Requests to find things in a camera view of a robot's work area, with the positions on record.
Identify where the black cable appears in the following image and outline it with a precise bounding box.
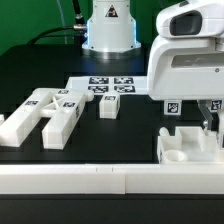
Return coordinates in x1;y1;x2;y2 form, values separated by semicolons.
26;0;88;46

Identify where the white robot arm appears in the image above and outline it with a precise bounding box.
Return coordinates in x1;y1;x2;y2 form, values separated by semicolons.
147;0;224;131

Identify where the white front fence rail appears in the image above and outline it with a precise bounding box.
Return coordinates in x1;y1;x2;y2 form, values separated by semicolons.
0;164;224;194

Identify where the white part at left edge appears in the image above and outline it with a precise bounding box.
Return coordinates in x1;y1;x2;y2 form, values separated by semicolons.
0;115;4;125

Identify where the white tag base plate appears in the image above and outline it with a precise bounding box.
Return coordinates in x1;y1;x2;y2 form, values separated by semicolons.
66;76;147;95

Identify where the white chair back frame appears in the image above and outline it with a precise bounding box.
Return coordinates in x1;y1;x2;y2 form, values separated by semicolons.
0;88;94;150

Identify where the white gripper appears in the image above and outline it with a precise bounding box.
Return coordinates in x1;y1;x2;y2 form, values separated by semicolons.
147;36;224;131

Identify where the white chair seat part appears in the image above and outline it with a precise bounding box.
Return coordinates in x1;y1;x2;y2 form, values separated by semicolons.
157;126;224;165

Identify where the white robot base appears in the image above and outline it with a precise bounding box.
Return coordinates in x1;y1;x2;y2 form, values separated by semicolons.
82;0;141;59

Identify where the white tagged cube nut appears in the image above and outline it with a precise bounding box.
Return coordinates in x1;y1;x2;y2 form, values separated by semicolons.
164;100;182;116

